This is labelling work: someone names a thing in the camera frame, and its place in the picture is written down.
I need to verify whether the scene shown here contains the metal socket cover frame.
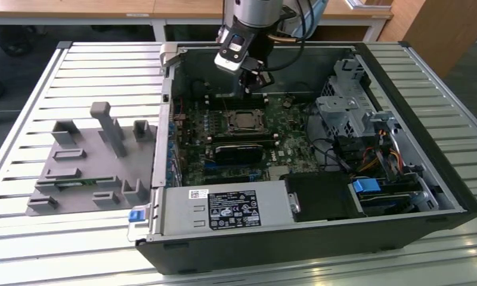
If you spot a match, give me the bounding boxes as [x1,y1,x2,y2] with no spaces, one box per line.
[228,110,269,132]

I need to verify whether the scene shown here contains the CPU with silver top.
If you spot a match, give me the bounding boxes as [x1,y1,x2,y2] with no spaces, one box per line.
[234,113,262,128]

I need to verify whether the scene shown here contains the CPU socket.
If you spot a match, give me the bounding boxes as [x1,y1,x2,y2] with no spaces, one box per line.
[225,109,269,133]

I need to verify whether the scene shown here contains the silver metal drive cage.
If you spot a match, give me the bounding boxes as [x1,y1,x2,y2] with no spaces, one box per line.
[313,58,402,144]

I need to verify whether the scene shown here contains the green motherboard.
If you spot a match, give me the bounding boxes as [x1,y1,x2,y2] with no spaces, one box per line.
[170,92,322,187]

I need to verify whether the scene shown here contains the black graphics card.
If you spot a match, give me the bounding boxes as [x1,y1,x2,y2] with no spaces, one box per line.
[213,143,265,166]

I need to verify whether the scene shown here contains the silver finned heatsink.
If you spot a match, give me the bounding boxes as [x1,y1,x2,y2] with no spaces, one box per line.
[268,166,292,181]

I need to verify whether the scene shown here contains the wooden cabinet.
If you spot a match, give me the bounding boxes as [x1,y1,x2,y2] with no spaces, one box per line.
[377,0,477,79]

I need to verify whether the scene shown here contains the black plastic shroud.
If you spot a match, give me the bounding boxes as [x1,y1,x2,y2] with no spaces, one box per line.
[282,172,365,223]

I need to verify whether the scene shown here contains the hard disk in blue carrier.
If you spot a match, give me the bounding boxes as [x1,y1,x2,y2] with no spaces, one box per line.
[352,178,422,217]

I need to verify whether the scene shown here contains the grey parts rack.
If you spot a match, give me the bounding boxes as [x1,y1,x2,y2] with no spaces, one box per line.
[25,101,160,217]

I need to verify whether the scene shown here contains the silver power supply unit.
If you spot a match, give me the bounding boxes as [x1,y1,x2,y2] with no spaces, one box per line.
[158,179,297,241]

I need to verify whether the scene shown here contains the green RAM stick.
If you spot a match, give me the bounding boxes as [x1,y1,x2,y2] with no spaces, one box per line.
[54,177,114,188]

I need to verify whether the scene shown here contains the black open PC case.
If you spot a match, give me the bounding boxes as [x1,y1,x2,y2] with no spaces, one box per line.
[125,41,477,275]

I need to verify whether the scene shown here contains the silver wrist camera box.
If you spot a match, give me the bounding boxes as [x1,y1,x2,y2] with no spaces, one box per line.
[213,27,257,72]

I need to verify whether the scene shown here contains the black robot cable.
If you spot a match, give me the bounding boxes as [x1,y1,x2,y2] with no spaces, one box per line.
[261,0,308,73]

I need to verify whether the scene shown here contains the orange yellow power wires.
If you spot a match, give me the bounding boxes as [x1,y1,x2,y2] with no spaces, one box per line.
[357,147,405,175]

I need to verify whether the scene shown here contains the wooden desk white frame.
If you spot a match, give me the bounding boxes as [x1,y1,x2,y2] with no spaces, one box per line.
[0,0,394,42]

